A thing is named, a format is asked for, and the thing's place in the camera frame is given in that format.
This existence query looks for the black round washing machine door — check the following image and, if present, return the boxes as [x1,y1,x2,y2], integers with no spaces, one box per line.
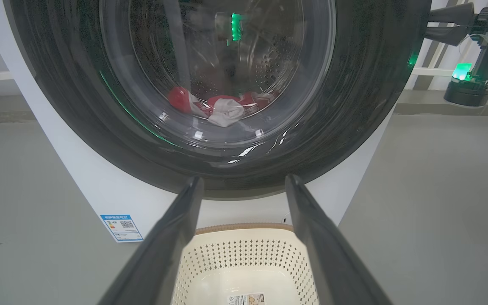
[5,0,432,200]

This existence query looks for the basket product label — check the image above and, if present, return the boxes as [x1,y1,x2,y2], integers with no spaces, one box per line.
[227,293,266,305]

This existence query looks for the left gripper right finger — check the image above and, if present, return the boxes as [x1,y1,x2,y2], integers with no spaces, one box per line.
[284,174,393,305]

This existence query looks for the red and white garment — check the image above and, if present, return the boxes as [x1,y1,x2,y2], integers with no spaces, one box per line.
[167,87,278,128]

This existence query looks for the white washing machine body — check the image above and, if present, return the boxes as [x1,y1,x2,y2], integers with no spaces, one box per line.
[0,0,397,244]

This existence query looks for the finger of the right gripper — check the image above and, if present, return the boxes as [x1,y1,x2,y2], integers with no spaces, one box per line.
[424,25,469,46]
[428,3,476,25]

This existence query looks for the steel washing machine drum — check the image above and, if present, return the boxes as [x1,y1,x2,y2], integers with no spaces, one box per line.
[130,0,308,123]

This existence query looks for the cream perforated laundry basket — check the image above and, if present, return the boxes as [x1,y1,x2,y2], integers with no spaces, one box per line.
[171,223,320,305]

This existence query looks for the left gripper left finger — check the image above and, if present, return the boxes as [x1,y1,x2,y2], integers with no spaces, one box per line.
[98,176,204,305]

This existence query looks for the blue energy label sticker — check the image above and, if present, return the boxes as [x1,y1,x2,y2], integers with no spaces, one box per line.
[100,214,144,243]

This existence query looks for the grey steel column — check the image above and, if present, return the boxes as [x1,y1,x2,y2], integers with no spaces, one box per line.
[413,0,465,90]

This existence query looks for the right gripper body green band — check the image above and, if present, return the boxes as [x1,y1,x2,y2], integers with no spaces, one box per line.
[452,0,488,85]

